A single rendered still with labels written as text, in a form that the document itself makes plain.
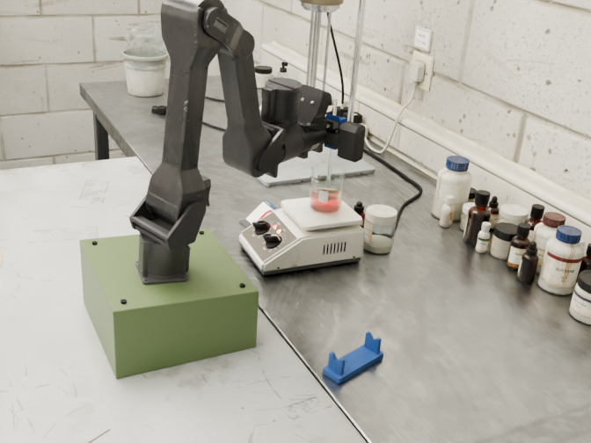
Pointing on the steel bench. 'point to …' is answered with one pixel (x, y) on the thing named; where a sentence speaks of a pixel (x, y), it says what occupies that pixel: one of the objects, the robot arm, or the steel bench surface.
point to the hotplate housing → (310, 248)
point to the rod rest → (353, 360)
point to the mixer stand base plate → (295, 167)
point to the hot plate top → (297, 208)
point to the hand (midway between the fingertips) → (332, 124)
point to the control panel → (269, 233)
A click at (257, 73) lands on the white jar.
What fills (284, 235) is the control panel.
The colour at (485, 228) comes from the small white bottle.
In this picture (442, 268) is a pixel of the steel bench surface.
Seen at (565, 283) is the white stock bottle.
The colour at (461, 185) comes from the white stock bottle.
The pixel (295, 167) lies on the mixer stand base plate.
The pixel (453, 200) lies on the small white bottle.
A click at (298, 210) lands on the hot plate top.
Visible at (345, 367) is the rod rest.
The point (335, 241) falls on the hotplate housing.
